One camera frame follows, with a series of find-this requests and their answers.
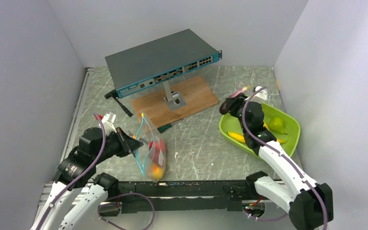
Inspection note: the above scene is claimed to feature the purple eggplant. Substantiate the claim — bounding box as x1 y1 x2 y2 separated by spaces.
219 86 250 115

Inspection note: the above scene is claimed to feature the purple cable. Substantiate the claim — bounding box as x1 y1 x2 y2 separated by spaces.
34 114 106 230
240 87 329 230

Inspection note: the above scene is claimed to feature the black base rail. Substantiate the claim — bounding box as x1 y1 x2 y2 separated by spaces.
100 180 267 217

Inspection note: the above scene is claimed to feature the clear zip top bag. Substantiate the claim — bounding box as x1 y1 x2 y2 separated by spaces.
135 112 167 183

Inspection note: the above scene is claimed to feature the green plastic tray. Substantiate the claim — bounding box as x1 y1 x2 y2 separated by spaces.
218 103 301 159

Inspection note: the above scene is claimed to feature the green pear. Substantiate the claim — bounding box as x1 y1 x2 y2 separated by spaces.
268 117 287 135

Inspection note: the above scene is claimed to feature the wooden board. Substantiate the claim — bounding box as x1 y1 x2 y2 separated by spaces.
131 76 219 127

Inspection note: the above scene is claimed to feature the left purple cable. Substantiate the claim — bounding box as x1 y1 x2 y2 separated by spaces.
34 114 106 230

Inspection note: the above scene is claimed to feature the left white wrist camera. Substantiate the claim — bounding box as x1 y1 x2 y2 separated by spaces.
93 112 116 134

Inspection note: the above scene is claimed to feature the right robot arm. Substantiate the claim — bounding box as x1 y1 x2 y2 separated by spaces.
220 93 334 230

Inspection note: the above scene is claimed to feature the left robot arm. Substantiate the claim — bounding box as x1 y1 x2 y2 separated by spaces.
32 127 143 230

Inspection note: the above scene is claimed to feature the green handled screwdriver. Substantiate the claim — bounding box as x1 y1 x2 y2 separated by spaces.
157 119 183 133

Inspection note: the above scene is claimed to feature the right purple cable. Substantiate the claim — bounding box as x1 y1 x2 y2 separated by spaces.
240 87 329 230

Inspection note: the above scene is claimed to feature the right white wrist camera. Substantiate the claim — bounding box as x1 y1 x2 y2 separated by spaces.
251 89 268 103

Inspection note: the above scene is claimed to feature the grey metal stand bracket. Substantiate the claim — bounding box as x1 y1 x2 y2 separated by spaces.
162 81 187 111

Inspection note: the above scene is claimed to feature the orange yellow mango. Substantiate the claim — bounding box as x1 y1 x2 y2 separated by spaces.
150 164 165 182

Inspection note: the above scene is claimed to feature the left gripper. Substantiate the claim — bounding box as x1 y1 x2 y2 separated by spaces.
93 126 143 163

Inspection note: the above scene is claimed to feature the grey teal network switch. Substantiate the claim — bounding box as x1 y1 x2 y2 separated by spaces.
105 29 222 98

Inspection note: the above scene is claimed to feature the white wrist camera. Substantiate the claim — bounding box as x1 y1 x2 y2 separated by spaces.
251 89 268 103
93 112 116 134

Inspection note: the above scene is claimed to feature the yellow banana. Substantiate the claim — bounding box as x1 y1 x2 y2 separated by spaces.
227 131 245 144
264 122 287 144

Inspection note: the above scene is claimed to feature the purple sweet potato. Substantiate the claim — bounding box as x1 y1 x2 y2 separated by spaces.
153 139 166 168

